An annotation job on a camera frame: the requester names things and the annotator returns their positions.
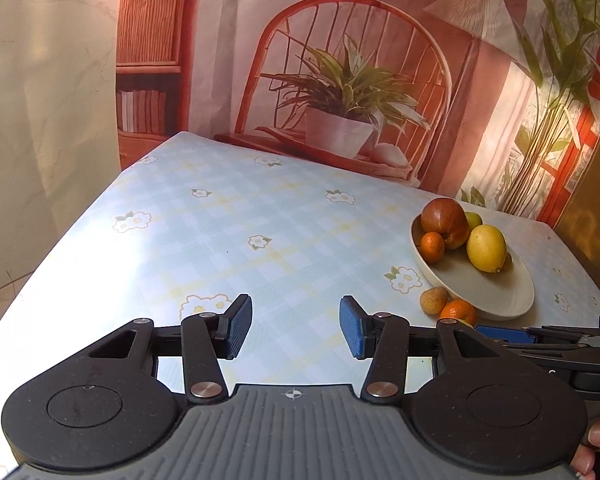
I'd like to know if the yellow lemon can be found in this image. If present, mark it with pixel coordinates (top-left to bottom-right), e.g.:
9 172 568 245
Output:
466 224 508 274

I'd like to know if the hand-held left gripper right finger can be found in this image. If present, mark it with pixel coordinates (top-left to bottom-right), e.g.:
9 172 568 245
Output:
339 296 503 404

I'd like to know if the small orange tangerine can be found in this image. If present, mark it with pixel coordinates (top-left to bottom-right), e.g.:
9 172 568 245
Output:
420 231 447 264
440 298 478 328

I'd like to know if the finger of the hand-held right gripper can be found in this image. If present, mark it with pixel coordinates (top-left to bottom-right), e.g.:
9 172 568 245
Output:
477 325 600 347
497 342 596 363

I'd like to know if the small brown kiwi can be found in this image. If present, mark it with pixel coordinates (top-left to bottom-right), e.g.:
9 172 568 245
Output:
419 286 449 315

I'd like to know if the printed room backdrop cloth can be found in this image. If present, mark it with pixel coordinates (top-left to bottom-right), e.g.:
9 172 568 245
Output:
115 0 600 226

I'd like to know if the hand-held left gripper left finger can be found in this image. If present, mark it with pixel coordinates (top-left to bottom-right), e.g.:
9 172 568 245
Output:
80 293 254 404

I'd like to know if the red apple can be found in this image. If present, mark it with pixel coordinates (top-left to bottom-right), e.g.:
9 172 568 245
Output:
420 198 470 251

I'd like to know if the cream round plate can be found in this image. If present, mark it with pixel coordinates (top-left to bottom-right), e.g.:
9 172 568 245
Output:
411 210 536 322

